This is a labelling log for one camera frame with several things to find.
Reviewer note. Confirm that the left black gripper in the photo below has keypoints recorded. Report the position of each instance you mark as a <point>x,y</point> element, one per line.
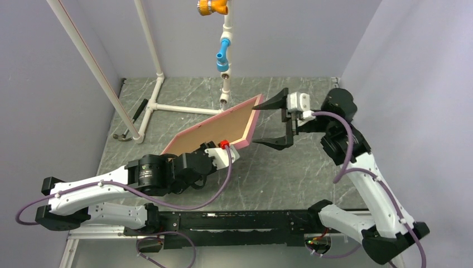
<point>206,146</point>

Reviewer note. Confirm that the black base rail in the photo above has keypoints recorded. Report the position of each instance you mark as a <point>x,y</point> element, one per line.
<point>175,240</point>

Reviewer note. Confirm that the aluminium extrusion rail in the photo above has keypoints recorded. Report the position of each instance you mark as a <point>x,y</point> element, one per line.
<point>96,235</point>

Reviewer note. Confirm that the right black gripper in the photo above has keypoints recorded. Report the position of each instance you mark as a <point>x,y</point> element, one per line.
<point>279,101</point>

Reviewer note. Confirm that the blue nozzle fitting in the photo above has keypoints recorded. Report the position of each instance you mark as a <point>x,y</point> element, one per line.
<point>222,62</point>

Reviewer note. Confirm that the orange nozzle fitting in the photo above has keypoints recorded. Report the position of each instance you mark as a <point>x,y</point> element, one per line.
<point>208,7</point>

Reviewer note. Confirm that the pink wooden picture frame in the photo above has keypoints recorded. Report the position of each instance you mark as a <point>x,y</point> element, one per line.
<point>251,129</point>

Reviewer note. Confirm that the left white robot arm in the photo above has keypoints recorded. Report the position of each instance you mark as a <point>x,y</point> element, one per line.
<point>125,196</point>

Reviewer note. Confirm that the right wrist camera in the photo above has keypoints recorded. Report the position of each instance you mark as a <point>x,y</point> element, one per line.
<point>299,106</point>

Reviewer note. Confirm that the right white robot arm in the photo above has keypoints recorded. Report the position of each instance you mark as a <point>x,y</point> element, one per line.
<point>390,229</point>

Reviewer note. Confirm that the brown backing board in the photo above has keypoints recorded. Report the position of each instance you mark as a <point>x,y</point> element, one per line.
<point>218,131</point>

